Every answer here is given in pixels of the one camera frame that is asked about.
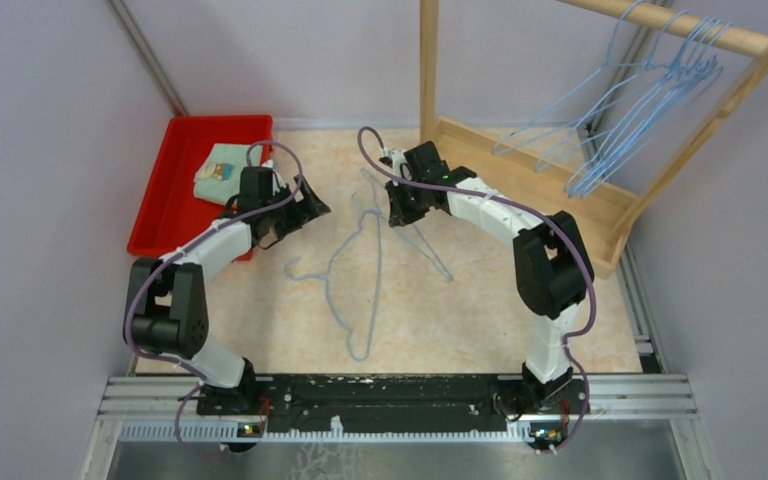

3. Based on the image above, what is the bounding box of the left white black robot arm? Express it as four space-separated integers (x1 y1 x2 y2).
123 166 331 414

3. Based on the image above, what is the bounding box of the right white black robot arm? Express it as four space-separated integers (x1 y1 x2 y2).
379 141 594 412

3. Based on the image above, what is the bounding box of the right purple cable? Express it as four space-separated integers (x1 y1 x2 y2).
356 126 599 454

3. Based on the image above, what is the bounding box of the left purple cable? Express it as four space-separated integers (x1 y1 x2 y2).
124 140 304 461

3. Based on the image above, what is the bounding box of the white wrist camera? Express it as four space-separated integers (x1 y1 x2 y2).
379 148 413 180
262 159 287 192

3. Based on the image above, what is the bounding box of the red plastic bin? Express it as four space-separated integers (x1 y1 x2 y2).
127 114 273 258

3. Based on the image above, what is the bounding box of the folded light green cloth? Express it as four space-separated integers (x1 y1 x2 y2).
193 143 263 205

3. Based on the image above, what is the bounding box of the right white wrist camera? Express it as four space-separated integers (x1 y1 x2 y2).
379 148 413 180

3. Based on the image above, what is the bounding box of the aluminium frame rail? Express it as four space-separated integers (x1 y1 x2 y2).
97 374 698 446

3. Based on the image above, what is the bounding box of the wooden hanger rack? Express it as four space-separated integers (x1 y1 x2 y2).
419 1 768 278

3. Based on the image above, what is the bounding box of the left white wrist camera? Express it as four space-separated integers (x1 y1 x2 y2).
262 159 287 192

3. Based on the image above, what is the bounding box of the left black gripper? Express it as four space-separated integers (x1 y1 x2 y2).
264 174 330 238

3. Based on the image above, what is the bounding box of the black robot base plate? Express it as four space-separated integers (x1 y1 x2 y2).
196 373 590 434

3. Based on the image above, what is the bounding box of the purple cable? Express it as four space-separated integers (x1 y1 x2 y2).
356 126 599 454
124 140 304 461

